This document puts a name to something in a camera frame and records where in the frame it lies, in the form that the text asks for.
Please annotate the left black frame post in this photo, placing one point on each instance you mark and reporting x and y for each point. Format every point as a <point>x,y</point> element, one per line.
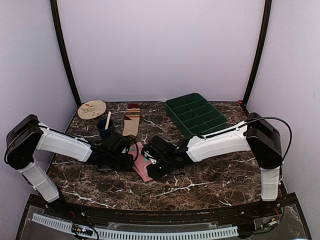
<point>63,51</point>

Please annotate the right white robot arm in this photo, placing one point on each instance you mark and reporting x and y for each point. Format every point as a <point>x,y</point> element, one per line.
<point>254,134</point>

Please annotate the round beige embroidered coaster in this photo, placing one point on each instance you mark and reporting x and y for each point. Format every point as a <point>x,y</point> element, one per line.
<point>91,109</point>

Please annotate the black frame post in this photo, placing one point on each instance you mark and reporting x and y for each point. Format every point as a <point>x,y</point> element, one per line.
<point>259,50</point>
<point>63,51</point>

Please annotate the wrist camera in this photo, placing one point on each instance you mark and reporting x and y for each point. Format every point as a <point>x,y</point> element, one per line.
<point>116,143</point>
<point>157,148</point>

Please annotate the right black frame post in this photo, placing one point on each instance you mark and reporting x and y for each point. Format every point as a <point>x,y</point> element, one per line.
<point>259,50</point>

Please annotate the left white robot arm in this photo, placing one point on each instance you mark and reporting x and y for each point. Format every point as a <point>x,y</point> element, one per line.
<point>31,135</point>

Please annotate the black front rail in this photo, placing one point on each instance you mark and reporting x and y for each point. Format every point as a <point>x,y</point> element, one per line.
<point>239,214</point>

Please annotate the beige striped sock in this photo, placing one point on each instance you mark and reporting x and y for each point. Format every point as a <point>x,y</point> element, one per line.
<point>132,120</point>

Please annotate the green compartment tray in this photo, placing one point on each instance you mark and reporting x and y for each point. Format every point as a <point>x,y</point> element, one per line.
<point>192,114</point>

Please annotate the dark blue mug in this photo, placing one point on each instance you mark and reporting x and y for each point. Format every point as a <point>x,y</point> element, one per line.
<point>105,131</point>

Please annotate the white slotted cable duct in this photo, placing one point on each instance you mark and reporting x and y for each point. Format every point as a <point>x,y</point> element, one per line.
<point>123,231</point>

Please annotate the pink patterned sock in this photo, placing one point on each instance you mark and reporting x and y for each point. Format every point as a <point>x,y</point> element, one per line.
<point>141,163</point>

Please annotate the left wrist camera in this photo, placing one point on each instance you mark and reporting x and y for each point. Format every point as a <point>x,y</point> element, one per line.
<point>116,143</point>

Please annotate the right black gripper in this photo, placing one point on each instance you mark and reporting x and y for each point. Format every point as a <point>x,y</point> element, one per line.
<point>154,174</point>

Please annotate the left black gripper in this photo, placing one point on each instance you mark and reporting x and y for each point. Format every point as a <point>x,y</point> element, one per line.
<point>127,165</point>

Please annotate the wooden stick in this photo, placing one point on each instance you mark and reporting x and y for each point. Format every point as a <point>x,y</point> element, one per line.
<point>108,120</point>

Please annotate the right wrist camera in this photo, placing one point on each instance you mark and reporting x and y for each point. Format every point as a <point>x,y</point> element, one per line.
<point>157,148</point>

